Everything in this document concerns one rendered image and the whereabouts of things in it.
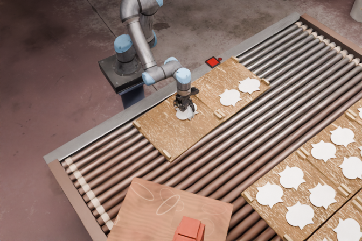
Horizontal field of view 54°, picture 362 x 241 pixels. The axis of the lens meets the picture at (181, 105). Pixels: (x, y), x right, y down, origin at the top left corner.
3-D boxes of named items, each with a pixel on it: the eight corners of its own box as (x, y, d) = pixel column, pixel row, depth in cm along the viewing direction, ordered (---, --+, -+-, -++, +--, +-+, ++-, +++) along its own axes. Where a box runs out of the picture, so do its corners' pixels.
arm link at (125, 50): (112, 52, 231) (109, 36, 220) (132, 45, 235) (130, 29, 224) (120, 64, 225) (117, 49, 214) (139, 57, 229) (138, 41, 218)
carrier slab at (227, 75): (185, 88, 227) (185, 86, 226) (231, 58, 243) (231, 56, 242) (224, 122, 210) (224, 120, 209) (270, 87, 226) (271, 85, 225)
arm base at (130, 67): (112, 61, 240) (110, 50, 232) (133, 55, 244) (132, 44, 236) (119, 77, 232) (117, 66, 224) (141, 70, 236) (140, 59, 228)
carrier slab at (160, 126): (132, 124, 210) (131, 122, 209) (183, 89, 227) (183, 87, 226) (171, 163, 194) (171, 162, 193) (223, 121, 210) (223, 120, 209)
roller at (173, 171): (97, 220, 180) (95, 217, 176) (341, 52, 251) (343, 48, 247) (102, 228, 177) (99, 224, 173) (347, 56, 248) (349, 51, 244)
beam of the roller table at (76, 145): (45, 161, 203) (42, 156, 198) (293, 17, 279) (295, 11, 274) (51, 172, 199) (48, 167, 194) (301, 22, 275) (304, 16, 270)
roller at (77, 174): (70, 177, 195) (67, 173, 191) (307, 31, 266) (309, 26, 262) (74, 184, 192) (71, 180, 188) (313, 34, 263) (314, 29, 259)
